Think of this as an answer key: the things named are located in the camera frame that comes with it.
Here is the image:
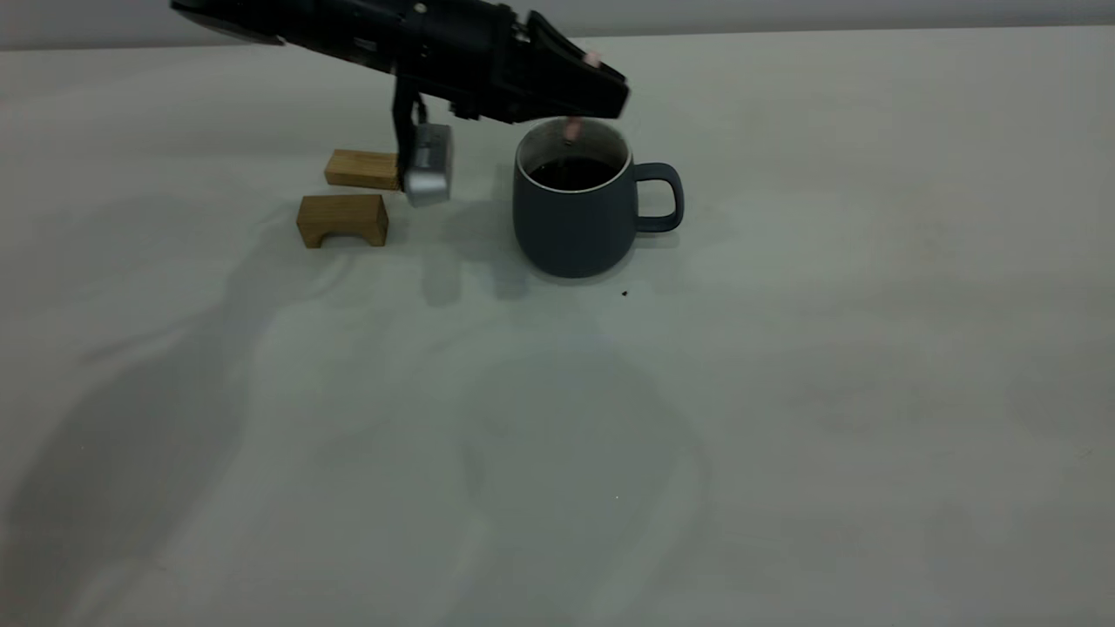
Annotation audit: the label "dark grey ceramic mug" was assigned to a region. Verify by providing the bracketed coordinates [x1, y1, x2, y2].
[511, 117, 686, 280]

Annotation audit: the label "arched wooden block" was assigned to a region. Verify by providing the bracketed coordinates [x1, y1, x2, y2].
[296, 194, 389, 250]

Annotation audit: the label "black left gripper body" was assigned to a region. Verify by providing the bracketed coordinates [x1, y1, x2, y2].
[390, 0, 545, 125]

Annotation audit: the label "pink handled metal spoon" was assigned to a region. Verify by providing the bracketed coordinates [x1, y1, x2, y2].
[561, 49, 602, 145]

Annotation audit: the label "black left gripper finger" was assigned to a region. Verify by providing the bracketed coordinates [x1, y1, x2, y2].
[514, 84, 632, 125]
[523, 10, 630, 91]

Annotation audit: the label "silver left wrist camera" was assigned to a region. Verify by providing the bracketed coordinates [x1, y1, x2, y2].
[402, 122, 455, 208]

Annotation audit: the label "flat wooden block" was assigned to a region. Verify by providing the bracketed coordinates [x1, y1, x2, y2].
[324, 149, 405, 192]

